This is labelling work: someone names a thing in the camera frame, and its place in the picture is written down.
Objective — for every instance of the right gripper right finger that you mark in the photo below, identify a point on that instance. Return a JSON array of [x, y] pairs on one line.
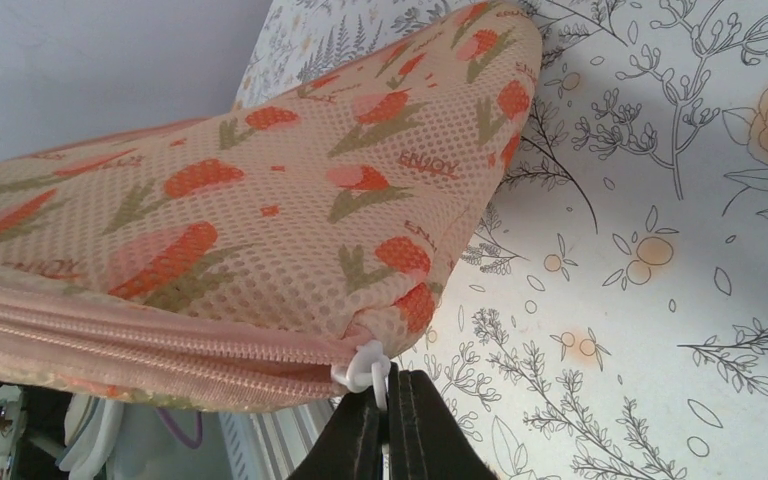
[[425, 441]]

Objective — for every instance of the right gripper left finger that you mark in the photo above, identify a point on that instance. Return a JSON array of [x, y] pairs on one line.
[[350, 447]]

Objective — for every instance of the white zipper pull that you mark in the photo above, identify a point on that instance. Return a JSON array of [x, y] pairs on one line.
[[369, 368]]

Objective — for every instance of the peach floral mesh laundry bag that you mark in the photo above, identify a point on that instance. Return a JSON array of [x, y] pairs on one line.
[[233, 263]]

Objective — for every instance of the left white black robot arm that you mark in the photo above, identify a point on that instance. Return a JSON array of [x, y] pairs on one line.
[[47, 410]]

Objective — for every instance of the floral patterned table mat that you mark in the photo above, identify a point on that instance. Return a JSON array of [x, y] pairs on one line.
[[609, 319]]

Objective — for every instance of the white slotted cable duct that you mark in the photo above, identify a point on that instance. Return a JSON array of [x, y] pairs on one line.
[[269, 446]]

